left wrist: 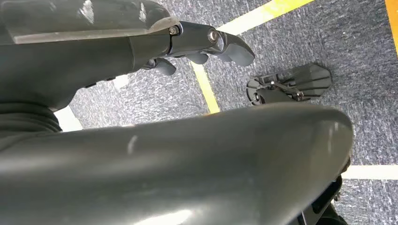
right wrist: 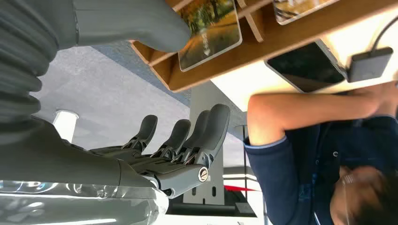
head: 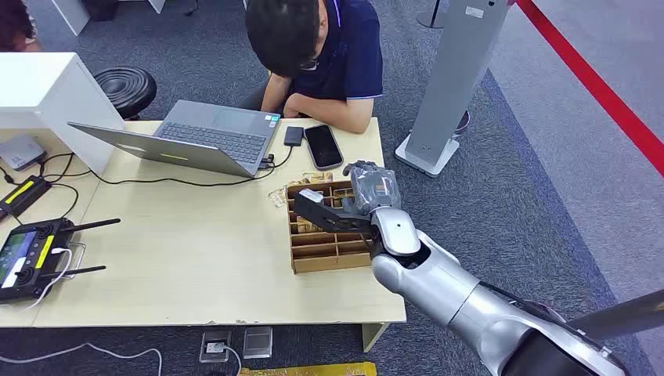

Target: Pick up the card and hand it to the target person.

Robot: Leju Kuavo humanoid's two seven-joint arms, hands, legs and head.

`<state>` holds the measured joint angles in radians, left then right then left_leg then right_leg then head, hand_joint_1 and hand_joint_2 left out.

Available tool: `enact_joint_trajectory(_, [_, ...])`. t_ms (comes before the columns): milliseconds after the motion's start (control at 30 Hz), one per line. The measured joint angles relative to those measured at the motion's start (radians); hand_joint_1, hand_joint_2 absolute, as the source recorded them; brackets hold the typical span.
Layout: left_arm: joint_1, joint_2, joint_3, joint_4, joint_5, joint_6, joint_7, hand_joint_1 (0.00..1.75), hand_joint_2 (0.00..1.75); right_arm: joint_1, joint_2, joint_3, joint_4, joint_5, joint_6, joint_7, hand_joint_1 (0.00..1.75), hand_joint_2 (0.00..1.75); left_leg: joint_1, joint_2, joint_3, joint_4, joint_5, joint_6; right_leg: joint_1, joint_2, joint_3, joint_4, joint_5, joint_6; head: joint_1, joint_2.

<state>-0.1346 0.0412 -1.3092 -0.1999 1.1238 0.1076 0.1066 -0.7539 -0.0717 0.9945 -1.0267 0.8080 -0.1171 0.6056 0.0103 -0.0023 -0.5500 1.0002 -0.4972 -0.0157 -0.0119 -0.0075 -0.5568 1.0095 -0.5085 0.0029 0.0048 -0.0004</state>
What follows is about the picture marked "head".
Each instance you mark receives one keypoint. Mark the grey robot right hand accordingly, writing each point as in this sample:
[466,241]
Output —
[374,188]

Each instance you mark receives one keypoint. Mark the gold cards in box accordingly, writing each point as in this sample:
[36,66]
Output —
[307,225]

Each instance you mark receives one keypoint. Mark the red barrier belt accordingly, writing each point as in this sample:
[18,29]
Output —
[601,91]

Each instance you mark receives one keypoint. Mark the grey kiosk stand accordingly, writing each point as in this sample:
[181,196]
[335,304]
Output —
[456,83]

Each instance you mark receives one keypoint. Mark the black remote controller with antennas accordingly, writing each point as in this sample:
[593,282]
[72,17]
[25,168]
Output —
[31,257]

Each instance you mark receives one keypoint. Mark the small grey box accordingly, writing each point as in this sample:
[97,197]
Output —
[19,152]

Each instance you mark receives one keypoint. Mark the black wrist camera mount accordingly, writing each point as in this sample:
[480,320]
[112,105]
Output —
[327,215]

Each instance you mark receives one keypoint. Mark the wrapped gold cards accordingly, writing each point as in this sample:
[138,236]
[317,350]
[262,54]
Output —
[277,197]

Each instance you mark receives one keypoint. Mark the white table frame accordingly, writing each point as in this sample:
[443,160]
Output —
[78,13]

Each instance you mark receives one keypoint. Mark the dark grey pole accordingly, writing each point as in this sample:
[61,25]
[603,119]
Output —
[620,314]

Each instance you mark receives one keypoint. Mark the yellow flat strip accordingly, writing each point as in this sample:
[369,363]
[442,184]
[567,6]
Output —
[311,370]

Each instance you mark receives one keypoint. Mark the person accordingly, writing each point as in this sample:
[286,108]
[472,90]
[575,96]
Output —
[332,57]
[15,23]

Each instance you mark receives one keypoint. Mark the floor power socket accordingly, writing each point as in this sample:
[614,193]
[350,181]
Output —
[215,346]

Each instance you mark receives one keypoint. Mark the grey laptop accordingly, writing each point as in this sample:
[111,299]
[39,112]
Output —
[207,140]

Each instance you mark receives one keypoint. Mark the black smartphone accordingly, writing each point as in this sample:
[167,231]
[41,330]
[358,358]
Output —
[323,146]

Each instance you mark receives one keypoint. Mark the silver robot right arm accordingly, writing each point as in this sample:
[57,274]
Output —
[446,290]

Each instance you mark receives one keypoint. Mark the grey floor socket cover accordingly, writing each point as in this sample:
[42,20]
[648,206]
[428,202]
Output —
[258,342]

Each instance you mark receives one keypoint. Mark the white cabinet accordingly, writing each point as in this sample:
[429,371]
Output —
[46,98]

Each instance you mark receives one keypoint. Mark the black round stool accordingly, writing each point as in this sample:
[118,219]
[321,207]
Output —
[125,89]

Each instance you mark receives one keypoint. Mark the brown cardboard compartment box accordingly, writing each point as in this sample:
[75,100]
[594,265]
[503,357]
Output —
[321,249]

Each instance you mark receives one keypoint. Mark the black stanchion base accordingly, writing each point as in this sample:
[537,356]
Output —
[429,18]

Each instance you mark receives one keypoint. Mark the black device with yellow stripe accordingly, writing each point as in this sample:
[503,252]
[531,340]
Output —
[22,195]

